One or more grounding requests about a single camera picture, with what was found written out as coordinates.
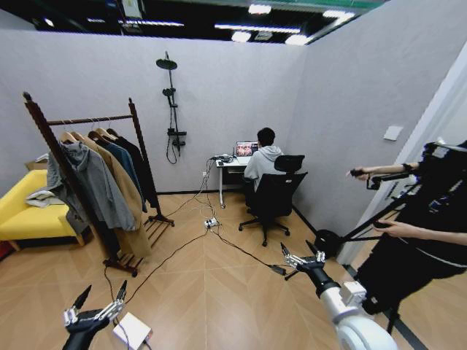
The wooden clothes hanger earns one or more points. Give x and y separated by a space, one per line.
97 133
65 138
111 132
80 137

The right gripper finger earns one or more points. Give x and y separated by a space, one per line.
320 256
295 261

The yellow sofa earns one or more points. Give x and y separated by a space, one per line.
29 218

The white flat box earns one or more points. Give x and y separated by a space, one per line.
131 330

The person's left forearm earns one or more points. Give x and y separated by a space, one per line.
434 231

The white desk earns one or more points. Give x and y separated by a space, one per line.
228 164

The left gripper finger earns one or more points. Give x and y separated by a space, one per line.
116 305
73 314

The square ceiling light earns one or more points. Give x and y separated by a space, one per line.
338 14
298 39
260 8
241 36

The dark wooden clothes rack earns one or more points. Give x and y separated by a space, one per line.
40 124

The black devices on desk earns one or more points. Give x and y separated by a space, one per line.
222 158

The black wall shower set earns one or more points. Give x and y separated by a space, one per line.
170 95

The standing person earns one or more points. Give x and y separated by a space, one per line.
430 218

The white wall switch plate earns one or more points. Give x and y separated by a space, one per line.
393 133

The white power strip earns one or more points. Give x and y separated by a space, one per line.
211 222

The person's right forearm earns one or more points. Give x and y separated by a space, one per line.
390 169

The black tripod stand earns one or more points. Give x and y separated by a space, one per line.
328 243

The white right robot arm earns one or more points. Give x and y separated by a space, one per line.
350 321

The brown cardboard box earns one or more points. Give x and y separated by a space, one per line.
34 166

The black jacket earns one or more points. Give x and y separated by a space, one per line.
140 164

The red box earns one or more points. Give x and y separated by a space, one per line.
5 251

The long ceiling strip light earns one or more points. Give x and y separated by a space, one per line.
257 28

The seated person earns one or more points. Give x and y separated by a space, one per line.
264 160

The black power adapter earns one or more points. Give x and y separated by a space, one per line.
278 270

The open laptop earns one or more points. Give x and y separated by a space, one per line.
245 149

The black office chair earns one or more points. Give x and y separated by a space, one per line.
277 193

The grey hooded sweatshirt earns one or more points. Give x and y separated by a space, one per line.
98 182

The tan long coat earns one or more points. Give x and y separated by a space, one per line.
129 204

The dark blue jacket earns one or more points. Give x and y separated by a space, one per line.
126 160

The pale grey crumpled garment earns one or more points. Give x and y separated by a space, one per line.
42 198

